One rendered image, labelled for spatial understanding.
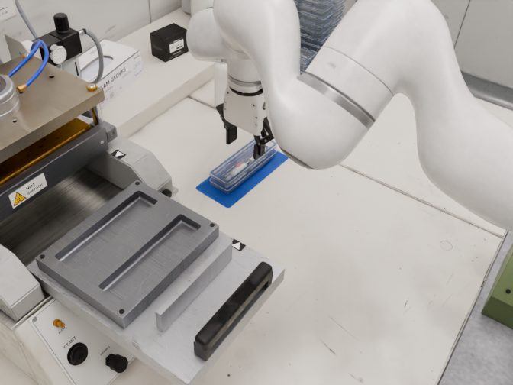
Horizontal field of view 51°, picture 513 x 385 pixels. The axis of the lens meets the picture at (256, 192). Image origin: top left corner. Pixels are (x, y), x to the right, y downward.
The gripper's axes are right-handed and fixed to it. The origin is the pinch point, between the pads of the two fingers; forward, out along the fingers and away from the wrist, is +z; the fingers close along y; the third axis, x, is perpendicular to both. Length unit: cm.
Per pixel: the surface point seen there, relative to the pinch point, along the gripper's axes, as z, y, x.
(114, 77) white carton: -1.8, 39.3, 2.8
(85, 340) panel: -1, -12, 54
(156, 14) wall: 3, 64, -36
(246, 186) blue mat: 8.3, -3.4, 3.3
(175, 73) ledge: 3.9, 36.2, -15.1
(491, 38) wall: 52, -1, -202
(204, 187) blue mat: 8.3, 3.5, 9.9
